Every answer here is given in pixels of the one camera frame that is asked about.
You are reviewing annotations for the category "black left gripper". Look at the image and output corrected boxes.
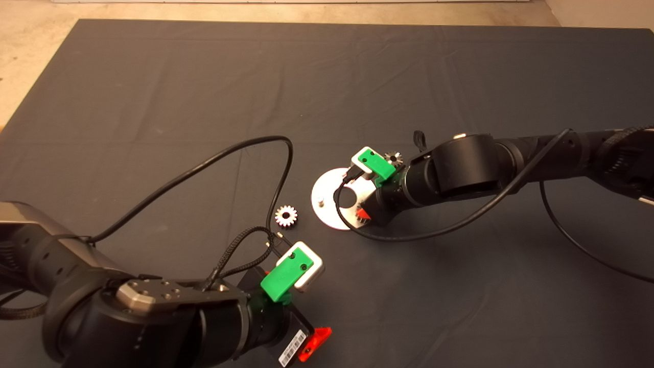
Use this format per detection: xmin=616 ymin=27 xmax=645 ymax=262
xmin=237 ymin=267 xmax=333 ymax=368

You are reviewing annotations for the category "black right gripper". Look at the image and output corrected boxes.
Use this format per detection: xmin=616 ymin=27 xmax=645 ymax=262
xmin=357 ymin=187 xmax=409 ymax=226

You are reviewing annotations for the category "round metal carrier plate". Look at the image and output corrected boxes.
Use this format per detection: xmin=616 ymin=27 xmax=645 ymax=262
xmin=311 ymin=167 xmax=371 ymax=232

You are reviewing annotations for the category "dark grey table cloth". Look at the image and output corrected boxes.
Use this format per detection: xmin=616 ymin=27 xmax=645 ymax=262
xmin=0 ymin=19 xmax=654 ymax=368

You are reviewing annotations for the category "white right camera box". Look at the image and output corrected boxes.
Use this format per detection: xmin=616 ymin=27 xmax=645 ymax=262
xmin=351 ymin=152 xmax=376 ymax=180

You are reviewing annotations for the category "white camera box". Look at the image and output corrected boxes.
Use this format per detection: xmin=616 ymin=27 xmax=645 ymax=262
xmin=351 ymin=152 xmax=376 ymax=180
xmin=276 ymin=241 xmax=325 ymax=294

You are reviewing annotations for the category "green right camera mount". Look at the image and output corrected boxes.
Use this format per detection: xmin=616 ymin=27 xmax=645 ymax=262
xmin=358 ymin=147 xmax=396 ymax=187

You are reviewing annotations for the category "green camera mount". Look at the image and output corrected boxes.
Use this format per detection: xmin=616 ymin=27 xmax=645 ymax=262
xmin=261 ymin=250 xmax=315 ymax=304
xmin=358 ymin=147 xmax=396 ymax=187

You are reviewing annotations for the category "white left camera box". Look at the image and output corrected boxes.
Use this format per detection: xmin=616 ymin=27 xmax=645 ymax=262
xmin=276 ymin=241 xmax=325 ymax=294

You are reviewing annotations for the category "green left camera mount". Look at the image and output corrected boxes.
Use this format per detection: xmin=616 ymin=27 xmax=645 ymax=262
xmin=261 ymin=250 xmax=315 ymax=304

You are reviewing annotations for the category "black braided cable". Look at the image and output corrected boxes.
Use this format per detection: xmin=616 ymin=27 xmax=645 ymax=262
xmin=204 ymin=226 xmax=279 ymax=292
xmin=0 ymin=289 xmax=49 ymax=320

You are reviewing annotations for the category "thin black cable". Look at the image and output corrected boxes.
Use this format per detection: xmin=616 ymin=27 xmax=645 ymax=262
xmin=539 ymin=181 xmax=654 ymax=283

